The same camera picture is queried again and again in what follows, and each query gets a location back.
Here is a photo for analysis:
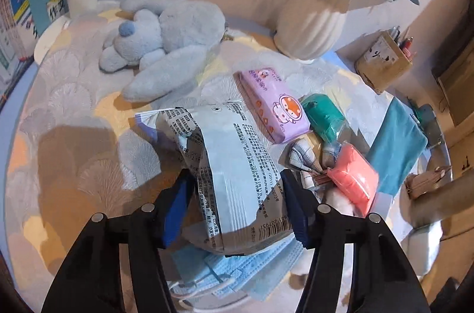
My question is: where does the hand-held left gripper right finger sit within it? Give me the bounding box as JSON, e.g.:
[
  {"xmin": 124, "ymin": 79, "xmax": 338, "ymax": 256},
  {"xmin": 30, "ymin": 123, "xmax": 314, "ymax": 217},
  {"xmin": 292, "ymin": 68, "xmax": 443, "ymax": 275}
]
[{"xmin": 279, "ymin": 168, "xmax": 432, "ymax": 313}]

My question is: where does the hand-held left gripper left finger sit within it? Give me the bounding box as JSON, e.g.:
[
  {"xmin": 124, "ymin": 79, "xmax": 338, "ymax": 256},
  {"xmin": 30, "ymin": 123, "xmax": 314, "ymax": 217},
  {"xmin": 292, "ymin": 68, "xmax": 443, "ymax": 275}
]
[{"xmin": 41, "ymin": 168, "xmax": 197, "ymax": 313}]

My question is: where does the grey printed plastic packet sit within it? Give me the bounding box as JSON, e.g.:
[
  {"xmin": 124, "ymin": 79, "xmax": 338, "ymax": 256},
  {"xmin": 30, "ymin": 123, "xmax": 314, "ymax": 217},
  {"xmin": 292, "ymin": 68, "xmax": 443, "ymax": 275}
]
[{"xmin": 135, "ymin": 100, "xmax": 297, "ymax": 256}]

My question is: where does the coral wrapped soft pack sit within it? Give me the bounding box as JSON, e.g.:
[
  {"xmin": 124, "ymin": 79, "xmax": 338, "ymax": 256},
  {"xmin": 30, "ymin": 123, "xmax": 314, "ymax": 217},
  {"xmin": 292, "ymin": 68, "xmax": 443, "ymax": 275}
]
[{"xmin": 326, "ymin": 143, "xmax": 380, "ymax": 218}]

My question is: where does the teal wrapped soft pack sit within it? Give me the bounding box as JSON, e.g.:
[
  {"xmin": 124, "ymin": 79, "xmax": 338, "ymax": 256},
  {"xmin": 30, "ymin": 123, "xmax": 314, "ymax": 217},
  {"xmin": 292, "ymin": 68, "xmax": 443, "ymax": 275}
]
[{"xmin": 300, "ymin": 94, "xmax": 349, "ymax": 145}]

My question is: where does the plaid cloth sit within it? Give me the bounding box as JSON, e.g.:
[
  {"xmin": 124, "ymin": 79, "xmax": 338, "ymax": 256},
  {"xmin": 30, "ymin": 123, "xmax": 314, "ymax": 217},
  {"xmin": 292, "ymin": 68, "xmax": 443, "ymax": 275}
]
[{"xmin": 288, "ymin": 139, "xmax": 343, "ymax": 188}]

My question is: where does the blue face masks stack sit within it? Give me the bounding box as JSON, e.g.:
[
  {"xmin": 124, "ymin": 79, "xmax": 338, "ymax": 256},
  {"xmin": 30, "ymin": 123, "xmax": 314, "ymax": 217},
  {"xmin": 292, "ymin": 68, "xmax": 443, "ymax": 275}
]
[{"xmin": 166, "ymin": 235, "xmax": 304, "ymax": 310}]

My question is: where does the purple wet wipes packet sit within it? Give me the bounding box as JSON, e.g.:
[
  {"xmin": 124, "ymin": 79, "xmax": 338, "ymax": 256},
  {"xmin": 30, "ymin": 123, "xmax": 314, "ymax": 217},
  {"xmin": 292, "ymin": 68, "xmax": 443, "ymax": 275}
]
[{"xmin": 234, "ymin": 68, "xmax": 311, "ymax": 144}]

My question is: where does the teal cloth pouch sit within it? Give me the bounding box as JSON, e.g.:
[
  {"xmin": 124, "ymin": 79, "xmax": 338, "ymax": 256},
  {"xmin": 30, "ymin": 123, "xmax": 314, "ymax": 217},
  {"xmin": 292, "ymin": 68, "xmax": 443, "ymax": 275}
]
[{"xmin": 366, "ymin": 100, "xmax": 428, "ymax": 195}]

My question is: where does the pink pouch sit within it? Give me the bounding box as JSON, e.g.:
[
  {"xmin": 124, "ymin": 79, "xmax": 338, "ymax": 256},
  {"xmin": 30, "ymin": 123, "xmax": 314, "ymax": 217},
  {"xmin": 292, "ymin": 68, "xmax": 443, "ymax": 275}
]
[{"xmin": 405, "ymin": 167, "xmax": 452, "ymax": 199}]

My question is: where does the tan pen holder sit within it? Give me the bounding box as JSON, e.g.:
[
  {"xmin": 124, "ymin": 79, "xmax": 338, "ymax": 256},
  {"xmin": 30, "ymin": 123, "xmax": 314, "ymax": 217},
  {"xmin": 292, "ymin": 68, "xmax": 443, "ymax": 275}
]
[{"xmin": 355, "ymin": 32, "xmax": 413, "ymax": 94}]

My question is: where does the blue plush bunny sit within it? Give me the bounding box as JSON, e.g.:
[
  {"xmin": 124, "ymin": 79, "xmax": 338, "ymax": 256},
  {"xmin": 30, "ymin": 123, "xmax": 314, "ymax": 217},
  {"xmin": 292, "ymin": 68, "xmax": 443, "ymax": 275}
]
[{"xmin": 98, "ymin": 0, "xmax": 227, "ymax": 102}]

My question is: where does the white ribbed vase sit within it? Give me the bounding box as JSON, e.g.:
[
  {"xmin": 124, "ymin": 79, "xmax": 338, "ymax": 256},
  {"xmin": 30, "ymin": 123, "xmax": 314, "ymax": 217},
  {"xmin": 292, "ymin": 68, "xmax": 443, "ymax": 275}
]
[{"xmin": 275, "ymin": 0, "xmax": 356, "ymax": 61}]

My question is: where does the bundle of pens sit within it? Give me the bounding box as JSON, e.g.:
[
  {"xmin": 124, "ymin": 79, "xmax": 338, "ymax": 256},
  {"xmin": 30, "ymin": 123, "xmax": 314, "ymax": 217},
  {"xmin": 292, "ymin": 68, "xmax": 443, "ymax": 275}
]
[{"xmin": 387, "ymin": 25, "xmax": 417, "ymax": 58}]

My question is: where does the white round dish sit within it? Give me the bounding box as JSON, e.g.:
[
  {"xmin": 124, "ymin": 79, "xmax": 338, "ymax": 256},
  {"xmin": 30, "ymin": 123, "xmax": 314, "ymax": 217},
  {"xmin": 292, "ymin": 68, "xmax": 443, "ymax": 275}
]
[{"xmin": 33, "ymin": 17, "xmax": 71, "ymax": 64}]

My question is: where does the colourful picture book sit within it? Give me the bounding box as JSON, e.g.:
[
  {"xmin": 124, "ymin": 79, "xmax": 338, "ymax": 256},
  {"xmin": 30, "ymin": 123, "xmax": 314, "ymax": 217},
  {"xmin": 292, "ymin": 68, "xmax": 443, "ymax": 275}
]
[{"xmin": 0, "ymin": 0, "xmax": 36, "ymax": 92}]

